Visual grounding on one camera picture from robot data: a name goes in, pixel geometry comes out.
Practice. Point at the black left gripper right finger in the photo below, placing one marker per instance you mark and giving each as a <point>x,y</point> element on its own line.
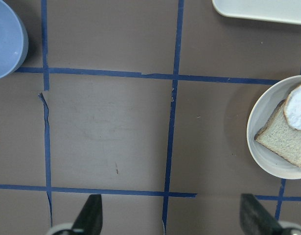
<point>254,219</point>

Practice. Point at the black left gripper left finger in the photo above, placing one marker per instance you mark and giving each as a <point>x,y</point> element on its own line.
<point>89,220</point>

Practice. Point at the bread slice on plate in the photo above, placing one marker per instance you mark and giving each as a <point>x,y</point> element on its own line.
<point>277,136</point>

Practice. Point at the fake fried egg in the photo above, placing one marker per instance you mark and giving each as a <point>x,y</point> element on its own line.
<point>292,108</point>

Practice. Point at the blue bowl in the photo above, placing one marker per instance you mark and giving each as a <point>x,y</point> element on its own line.
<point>13,40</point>

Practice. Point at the cream bear tray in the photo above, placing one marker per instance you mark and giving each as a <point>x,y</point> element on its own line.
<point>279,11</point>

